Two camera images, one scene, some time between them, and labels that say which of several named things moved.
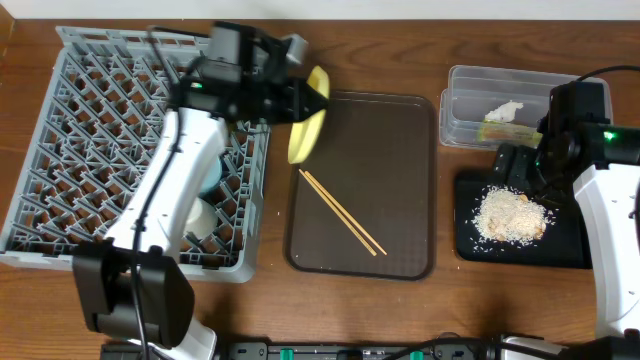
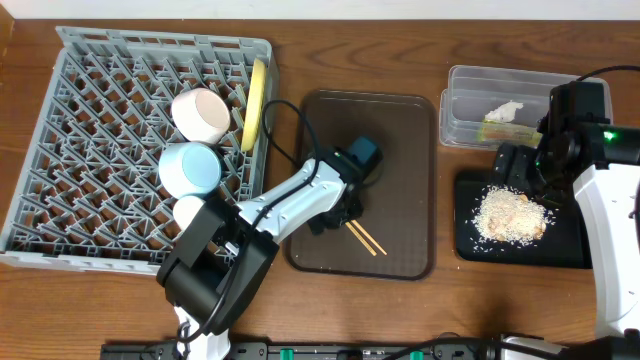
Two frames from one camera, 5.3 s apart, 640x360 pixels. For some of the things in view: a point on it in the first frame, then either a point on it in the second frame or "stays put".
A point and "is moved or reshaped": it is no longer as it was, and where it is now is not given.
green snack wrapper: x=508 y=134 stays put
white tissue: x=505 y=112 stays put
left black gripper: x=288 y=104 to x=328 y=223
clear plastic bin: x=485 y=107 stays put
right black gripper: x=520 y=158 stays put
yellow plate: x=305 y=135 is moved or reshaped
